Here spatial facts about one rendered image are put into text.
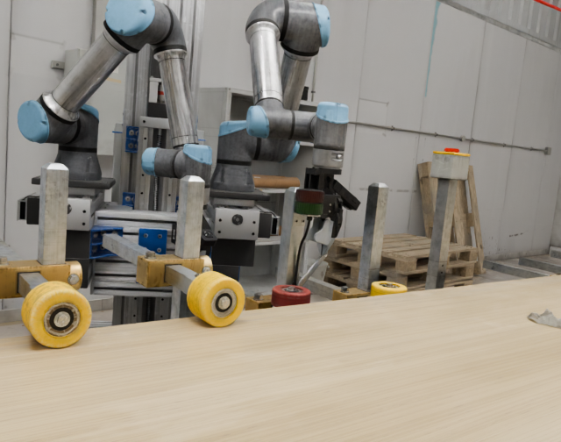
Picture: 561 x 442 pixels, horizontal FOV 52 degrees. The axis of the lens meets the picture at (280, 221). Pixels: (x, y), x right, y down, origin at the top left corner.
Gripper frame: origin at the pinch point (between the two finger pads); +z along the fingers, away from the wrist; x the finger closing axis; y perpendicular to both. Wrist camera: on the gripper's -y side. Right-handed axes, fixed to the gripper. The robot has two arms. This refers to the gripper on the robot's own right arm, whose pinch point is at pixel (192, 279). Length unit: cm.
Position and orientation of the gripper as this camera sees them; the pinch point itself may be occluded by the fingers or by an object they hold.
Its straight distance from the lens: 154.9
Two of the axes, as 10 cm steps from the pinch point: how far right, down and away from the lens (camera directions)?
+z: -0.9, 9.9, 1.3
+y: -5.9, -1.5, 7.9
